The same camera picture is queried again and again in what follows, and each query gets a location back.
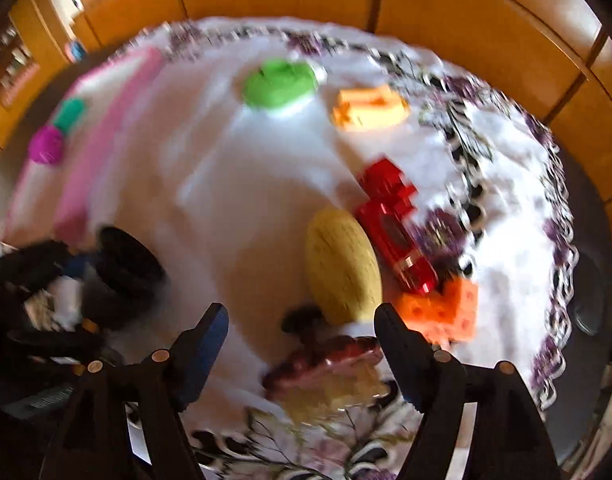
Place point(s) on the orange holed block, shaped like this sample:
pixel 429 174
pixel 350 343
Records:
pixel 448 310

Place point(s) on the white floral embroidered tablecloth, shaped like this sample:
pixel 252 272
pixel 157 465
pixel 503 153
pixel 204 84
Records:
pixel 236 185

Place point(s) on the pink framed blue object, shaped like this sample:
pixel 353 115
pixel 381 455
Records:
pixel 76 51

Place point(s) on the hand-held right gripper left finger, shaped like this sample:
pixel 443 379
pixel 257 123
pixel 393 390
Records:
pixel 206 355

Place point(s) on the orange plastic cutter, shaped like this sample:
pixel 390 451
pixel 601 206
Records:
pixel 368 110

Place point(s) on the wooden wall shelf with items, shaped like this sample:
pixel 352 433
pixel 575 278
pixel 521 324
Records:
pixel 11 60

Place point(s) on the pink shallow box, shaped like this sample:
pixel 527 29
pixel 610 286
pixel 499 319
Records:
pixel 101 160

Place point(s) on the green round toy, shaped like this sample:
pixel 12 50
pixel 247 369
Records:
pixel 278 82

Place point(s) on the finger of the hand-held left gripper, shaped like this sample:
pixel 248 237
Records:
pixel 61 341
pixel 41 260

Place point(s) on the teal plastic press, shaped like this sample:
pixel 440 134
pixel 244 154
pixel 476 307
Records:
pixel 71 115

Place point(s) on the brown fluted mould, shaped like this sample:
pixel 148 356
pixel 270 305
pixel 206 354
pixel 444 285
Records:
pixel 326 357

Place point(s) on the yellow oval embossed mould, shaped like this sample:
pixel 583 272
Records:
pixel 341 265

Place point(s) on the magenta plastic mould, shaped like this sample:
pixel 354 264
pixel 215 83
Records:
pixel 46 144

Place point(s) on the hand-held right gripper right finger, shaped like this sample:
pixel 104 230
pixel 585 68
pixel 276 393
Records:
pixel 400 355

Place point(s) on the red toy car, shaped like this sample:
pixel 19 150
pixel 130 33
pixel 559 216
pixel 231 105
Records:
pixel 390 220

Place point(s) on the clear jar with black lid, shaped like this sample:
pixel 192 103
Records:
pixel 126 270

